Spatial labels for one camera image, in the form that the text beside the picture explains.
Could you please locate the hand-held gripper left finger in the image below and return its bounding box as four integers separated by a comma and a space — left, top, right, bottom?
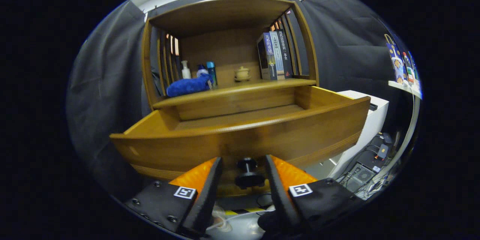
124, 156, 224, 237

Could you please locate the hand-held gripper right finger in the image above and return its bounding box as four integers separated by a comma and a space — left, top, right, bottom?
264, 154, 364, 229

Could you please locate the wooden drawer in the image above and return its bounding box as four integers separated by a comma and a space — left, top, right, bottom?
109, 85, 371, 197

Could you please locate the wooden countertop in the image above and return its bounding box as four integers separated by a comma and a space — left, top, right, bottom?
152, 78, 317, 108

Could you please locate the white side cabinet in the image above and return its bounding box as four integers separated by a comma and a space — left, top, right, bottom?
304, 90, 390, 180

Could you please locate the wooden cabinet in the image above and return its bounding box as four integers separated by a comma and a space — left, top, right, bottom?
141, 0, 320, 121

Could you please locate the white shoe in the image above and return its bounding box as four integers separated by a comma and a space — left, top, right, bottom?
212, 205, 233, 232

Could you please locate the computer tower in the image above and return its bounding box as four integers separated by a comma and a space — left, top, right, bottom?
345, 163, 375, 192

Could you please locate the black power adapter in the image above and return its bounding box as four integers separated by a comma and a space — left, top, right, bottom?
376, 143, 389, 161

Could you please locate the blue towel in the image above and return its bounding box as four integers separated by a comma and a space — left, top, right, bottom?
166, 74, 213, 98

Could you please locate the teal bottle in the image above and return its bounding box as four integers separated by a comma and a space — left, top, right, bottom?
206, 61, 218, 87

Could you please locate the light spine book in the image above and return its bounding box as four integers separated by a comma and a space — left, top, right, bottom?
271, 31, 285, 79

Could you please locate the blue spine book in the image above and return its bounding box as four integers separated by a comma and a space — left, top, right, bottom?
257, 32, 278, 81

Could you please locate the black spine book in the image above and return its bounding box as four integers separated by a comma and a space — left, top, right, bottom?
277, 29, 294, 79

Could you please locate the black backdrop cloth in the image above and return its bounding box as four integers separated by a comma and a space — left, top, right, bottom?
67, 0, 413, 195

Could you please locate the white shelf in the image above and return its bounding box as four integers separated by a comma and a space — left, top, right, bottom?
369, 81, 422, 192

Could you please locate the blue dotted gift bag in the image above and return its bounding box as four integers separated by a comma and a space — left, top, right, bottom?
385, 34, 407, 85

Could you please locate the small colourful bottle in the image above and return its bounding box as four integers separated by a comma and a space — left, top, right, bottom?
403, 52, 419, 87

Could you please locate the white cable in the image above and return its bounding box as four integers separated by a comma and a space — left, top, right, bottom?
206, 210, 276, 231

